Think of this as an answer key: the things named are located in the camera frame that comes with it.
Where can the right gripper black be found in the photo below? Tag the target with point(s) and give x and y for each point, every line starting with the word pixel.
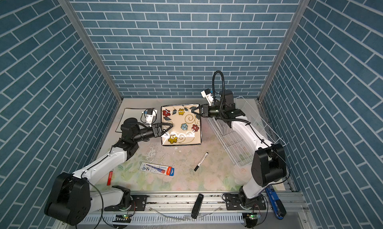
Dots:
pixel 206 110

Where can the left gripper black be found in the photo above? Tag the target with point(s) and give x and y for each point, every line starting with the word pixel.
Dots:
pixel 157 129

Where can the dark patterned plate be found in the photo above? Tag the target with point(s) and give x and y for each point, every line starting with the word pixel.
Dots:
pixel 186 128

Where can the white square plate black rim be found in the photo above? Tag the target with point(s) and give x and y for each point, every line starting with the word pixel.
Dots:
pixel 132 115

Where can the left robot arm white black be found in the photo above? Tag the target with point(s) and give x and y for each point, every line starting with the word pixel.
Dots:
pixel 74 195

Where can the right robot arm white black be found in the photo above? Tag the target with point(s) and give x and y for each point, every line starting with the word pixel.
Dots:
pixel 268 159

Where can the black white marker pen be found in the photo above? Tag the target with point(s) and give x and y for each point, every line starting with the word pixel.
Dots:
pixel 201 161

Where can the black remote control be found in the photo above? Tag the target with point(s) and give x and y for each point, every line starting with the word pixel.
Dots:
pixel 197 206

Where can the red marker pen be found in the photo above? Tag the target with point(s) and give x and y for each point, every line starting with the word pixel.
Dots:
pixel 110 177

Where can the blue black tool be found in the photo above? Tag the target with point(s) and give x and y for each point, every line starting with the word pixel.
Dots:
pixel 276 204

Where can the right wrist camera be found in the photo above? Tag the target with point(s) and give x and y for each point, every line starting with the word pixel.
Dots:
pixel 207 94

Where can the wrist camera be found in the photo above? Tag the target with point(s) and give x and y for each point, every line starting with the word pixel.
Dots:
pixel 149 116
pixel 207 94

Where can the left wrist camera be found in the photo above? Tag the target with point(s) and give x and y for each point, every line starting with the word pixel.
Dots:
pixel 149 116

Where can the white wire dish rack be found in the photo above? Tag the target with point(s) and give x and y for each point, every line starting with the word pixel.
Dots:
pixel 239 140

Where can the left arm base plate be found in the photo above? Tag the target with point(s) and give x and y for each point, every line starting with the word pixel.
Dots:
pixel 135 203

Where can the aluminium rail frame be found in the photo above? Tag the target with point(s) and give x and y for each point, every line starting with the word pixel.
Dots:
pixel 297 211

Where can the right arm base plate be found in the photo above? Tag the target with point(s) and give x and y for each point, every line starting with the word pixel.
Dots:
pixel 236 202

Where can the white slotted cable duct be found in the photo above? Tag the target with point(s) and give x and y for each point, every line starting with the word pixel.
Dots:
pixel 166 219

